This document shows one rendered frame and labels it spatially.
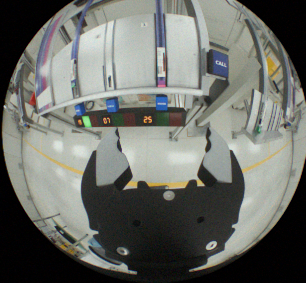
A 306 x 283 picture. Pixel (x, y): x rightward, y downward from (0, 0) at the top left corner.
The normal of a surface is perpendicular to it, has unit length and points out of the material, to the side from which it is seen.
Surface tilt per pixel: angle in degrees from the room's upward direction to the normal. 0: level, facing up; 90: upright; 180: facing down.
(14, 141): 90
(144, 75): 44
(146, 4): 89
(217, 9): 90
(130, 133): 0
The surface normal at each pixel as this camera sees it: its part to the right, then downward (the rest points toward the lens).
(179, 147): -0.04, -0.22
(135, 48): -0.04, 0.52
